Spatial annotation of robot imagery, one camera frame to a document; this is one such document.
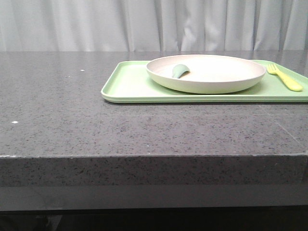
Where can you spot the white round plate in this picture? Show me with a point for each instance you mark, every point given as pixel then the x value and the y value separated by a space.
pixel 209 74

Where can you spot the yellow plastic fork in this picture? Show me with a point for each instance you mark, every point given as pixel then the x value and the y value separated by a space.
pixel 290 83

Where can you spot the light green serving tray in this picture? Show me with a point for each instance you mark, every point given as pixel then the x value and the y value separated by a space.
pixel 130 83

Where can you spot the light green plastic spoon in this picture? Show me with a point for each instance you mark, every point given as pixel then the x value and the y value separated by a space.
pixel 179 70

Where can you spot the white pleated curtain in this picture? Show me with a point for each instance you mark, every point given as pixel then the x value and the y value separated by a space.
pixel 153 25

